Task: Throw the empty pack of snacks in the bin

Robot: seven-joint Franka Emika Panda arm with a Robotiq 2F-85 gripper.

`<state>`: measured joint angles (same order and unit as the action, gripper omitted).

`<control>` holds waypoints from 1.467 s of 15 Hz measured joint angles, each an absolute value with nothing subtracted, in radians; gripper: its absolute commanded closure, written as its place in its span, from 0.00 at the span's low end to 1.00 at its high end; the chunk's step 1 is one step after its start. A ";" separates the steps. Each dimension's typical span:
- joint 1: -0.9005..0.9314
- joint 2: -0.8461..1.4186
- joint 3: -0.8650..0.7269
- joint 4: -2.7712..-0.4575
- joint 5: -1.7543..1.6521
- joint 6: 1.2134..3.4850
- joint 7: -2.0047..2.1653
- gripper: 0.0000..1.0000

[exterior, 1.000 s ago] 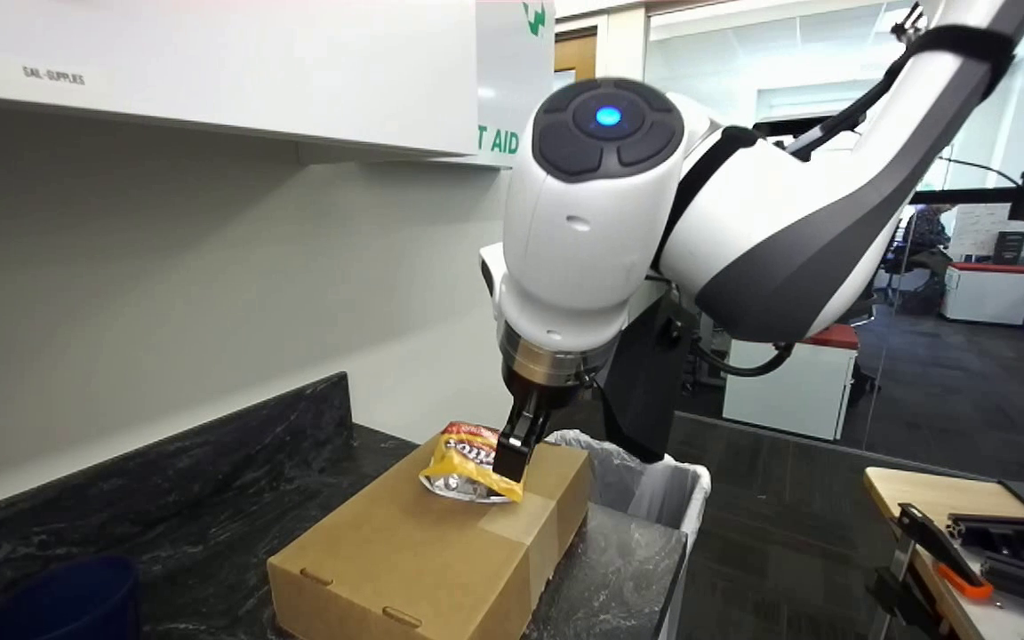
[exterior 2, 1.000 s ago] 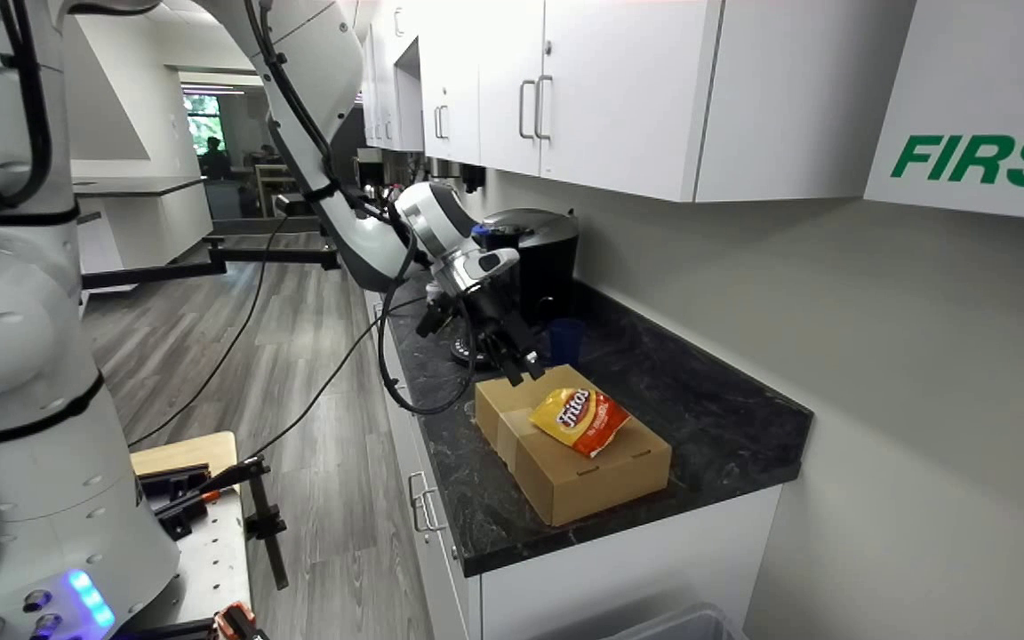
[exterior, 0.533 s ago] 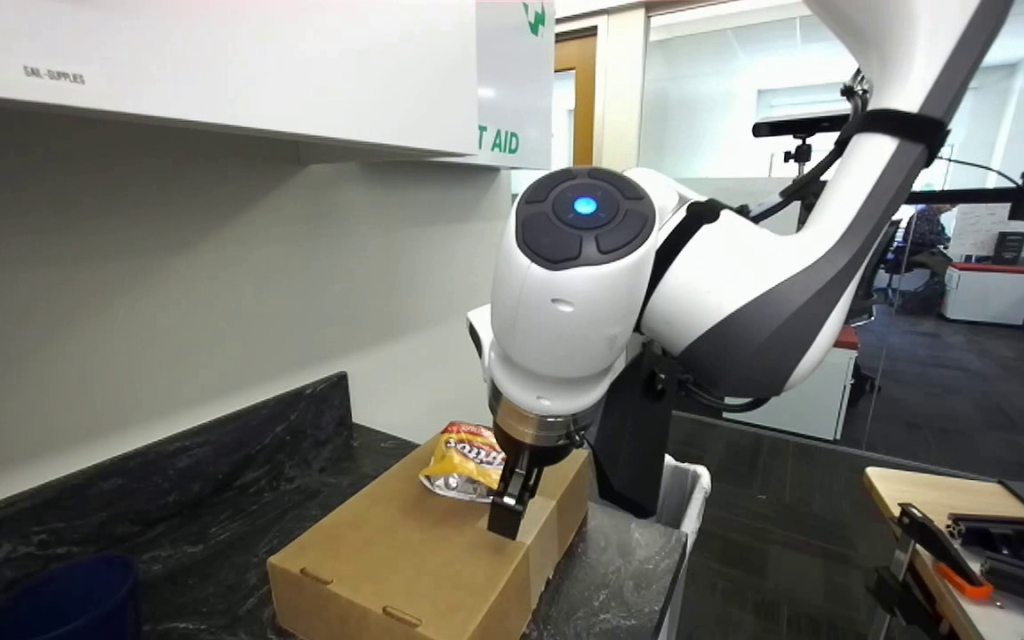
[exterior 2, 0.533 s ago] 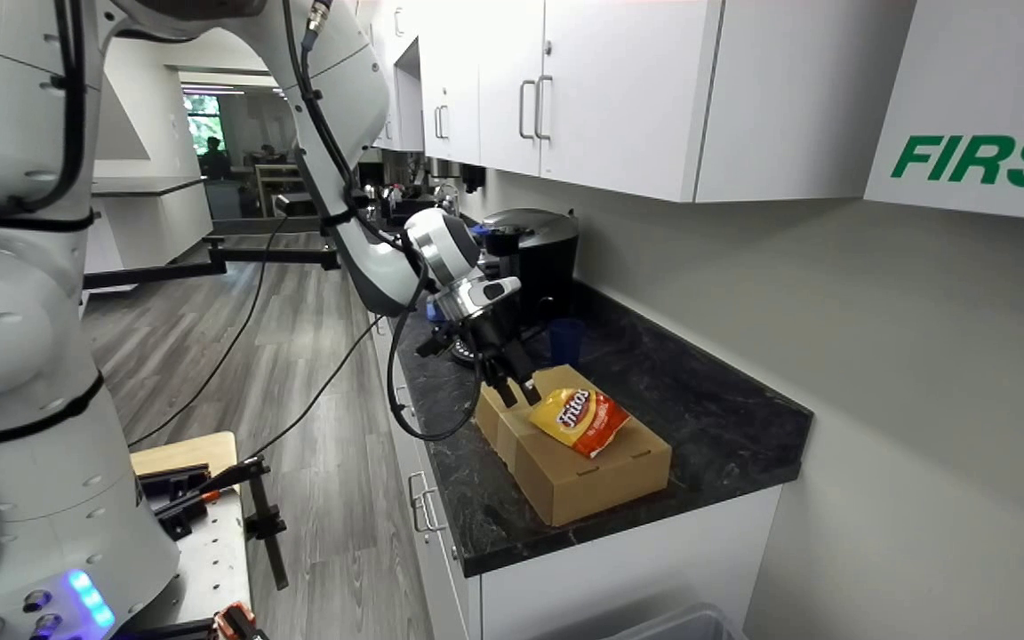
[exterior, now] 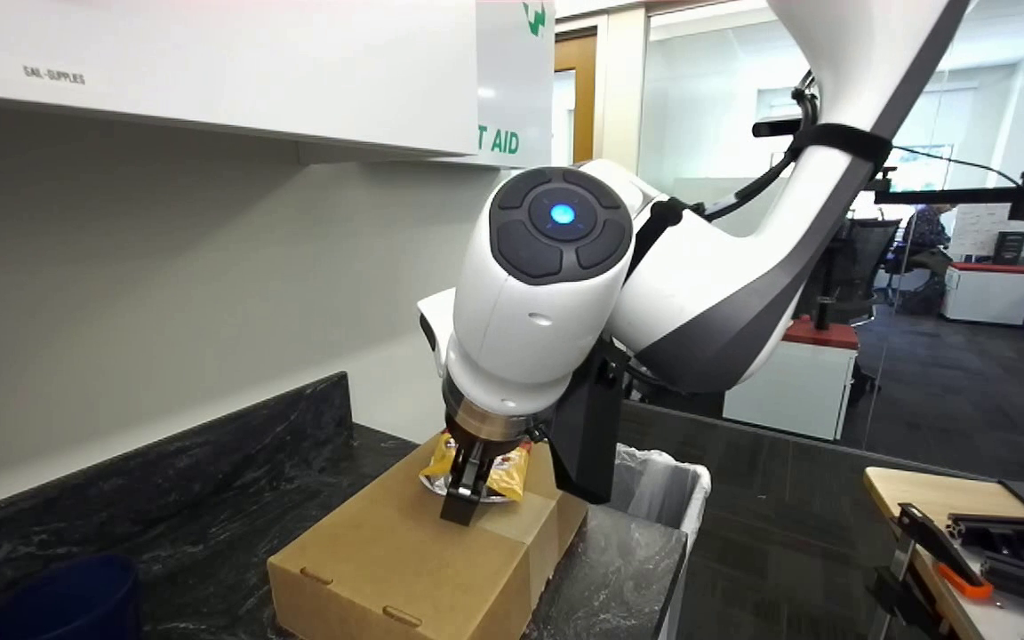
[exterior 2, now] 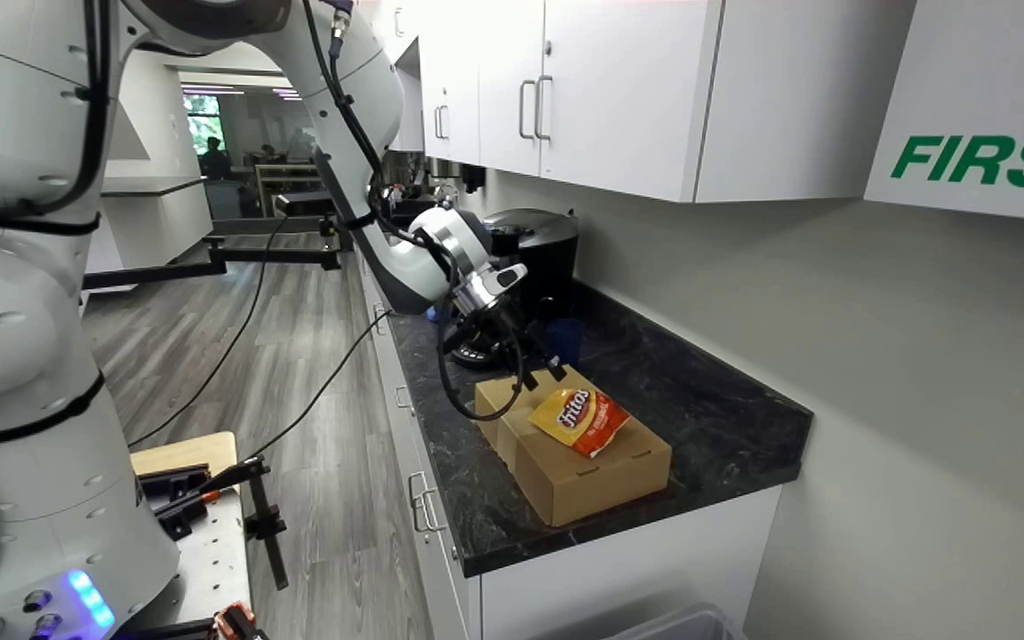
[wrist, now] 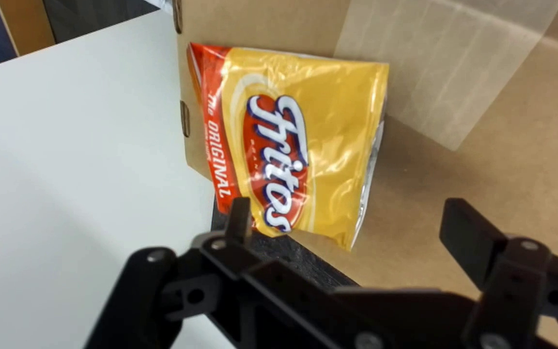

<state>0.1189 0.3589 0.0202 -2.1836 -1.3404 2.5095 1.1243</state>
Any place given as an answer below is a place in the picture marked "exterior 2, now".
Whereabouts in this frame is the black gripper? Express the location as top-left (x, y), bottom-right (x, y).
top-left (438, 279), bottom-right (572, 396)

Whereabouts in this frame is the yellow Fritos snack pack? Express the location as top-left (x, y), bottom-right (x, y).
top-left (527, 383), bottom-right (632, 463)

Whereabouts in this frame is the dark blue cup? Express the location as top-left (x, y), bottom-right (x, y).
top-left (540, 315), bottom-right (593, 367)

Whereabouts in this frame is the black coffee maker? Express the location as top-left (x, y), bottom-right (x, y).
top-left (486, 206), bottom-right (587, 325)

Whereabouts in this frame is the brown cardboard box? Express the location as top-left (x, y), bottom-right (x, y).
top-left (469, 367), bottom-right (675, 528)

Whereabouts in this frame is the dark marble cabinet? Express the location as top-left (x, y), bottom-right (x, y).
top-left (349, 234), bottom-right (818, 640)

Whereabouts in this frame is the black boom stand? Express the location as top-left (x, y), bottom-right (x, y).
top-left (78, 229), bottom-right (349, 295)

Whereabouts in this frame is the wooden chair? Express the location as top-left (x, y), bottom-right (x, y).
top-left (251, 157), bottom-right (326, 219)

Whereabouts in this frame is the black clamp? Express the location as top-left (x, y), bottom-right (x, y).
top-left (136, 456), bottom-right (293, 595)

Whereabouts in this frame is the light wooden board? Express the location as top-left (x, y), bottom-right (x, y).
top-left (129, 425), bottom-right (243, 485)

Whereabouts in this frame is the perforated metal table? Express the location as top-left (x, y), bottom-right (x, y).
top-left (119, 477), bottom-right (257, 640)

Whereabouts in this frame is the distant seated person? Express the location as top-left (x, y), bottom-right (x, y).
top-left (196, 134), bottom-right (232, 181)

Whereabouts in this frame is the white kitchen island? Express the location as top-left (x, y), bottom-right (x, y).
top-left (81, 157), bottom-right (217, 277)

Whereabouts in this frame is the white first aid cabinet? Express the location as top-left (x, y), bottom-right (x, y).
top-left (866, 0), bottom-right (1024, 229)

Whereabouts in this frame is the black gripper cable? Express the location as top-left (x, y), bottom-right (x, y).
top-left (434, 315), bottom-right (533, 424)

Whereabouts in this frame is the silver drawer handle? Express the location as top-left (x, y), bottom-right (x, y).
top-left (406, 468), bottom-right (444, 541)

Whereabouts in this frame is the black floor cable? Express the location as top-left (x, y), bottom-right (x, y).
top-left (124, 208), bottom-right (279, 456)
top-left (238, 308), bottom-right (399, 466)

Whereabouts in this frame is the black boom camera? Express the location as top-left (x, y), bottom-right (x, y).
top-left (268, 189), bottom-right (332, 224)

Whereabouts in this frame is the white upper wall cabinet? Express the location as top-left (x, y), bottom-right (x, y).
top-left (357, 0), bottom-right (918, 206)

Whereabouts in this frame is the red clamp handle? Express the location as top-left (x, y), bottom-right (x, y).
top-left (208, 601), bottom-right (271, 640)

